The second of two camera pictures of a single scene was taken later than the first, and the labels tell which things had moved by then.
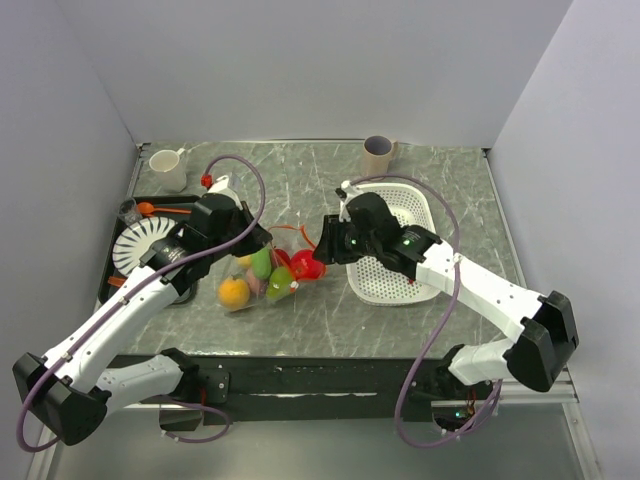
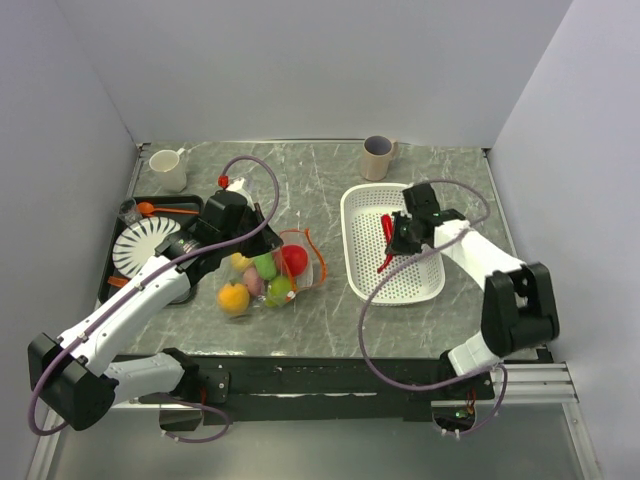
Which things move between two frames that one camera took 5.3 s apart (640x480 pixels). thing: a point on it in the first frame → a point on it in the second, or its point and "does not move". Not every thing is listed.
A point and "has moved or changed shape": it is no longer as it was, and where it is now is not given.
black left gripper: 257,236 does not move
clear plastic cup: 129,212 does not move
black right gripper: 330,249 → 398,246
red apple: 305,267 has moved or changed shape
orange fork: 116,280 does not move
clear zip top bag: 272,271 does not move
